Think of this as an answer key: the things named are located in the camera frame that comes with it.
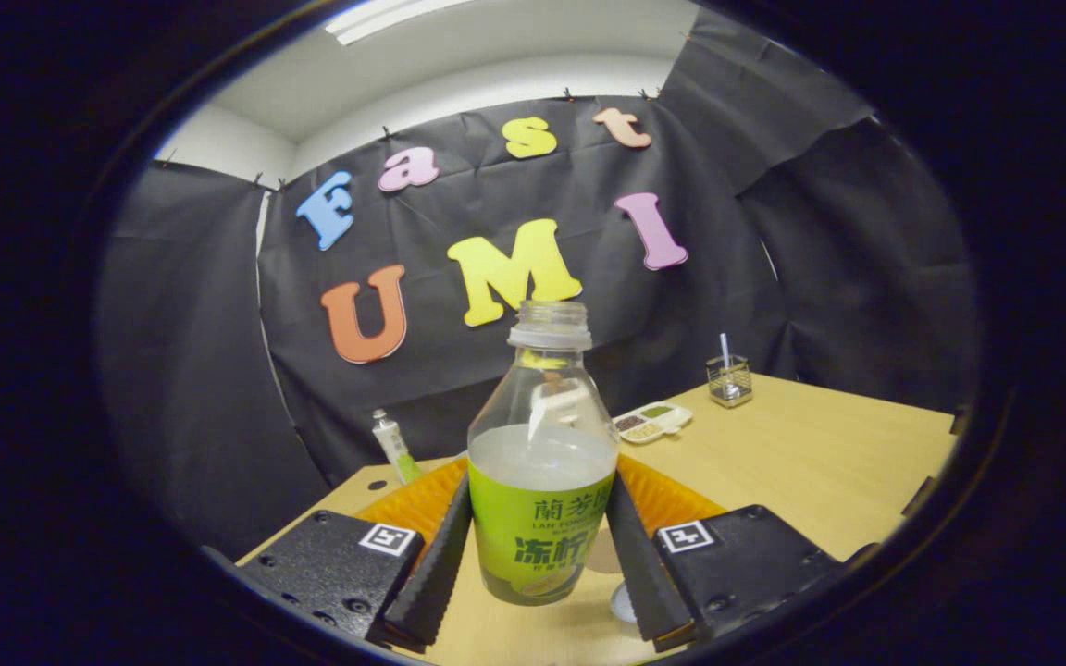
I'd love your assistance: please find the wooden table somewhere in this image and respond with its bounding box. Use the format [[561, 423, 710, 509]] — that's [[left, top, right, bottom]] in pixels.
[[237, 373, 960, 666]]

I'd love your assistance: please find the clear juice bottle green label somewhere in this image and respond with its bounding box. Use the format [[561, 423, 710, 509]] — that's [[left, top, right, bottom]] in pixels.
[[466, 301, 620, 608]]

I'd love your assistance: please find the glass cup in wire holder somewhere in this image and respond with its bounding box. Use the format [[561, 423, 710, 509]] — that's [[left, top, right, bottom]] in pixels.
[[706, 355, 754, 409]]

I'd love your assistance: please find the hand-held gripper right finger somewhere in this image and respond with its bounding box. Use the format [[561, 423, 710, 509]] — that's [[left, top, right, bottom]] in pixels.
[[605, 453, 844, 653]]

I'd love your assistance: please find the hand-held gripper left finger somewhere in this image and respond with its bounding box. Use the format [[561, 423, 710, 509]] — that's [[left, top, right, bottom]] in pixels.
[[235, 458, 474, 653]]

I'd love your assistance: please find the ceiling light panel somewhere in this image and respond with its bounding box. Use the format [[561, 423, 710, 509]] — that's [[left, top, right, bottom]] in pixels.
[[325, 0, 474, 45]]

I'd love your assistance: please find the white divided tray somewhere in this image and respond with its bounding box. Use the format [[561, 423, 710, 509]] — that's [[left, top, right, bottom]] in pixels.
[[614, 401, 693, 446]]

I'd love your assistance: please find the black backdrop cloth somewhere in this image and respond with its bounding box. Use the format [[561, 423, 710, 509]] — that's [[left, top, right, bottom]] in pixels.
[[98, 9, 983, 561]]

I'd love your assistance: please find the slim white green bottle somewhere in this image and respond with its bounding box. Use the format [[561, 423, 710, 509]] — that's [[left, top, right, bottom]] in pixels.
[[372, 410, 423, 487]]

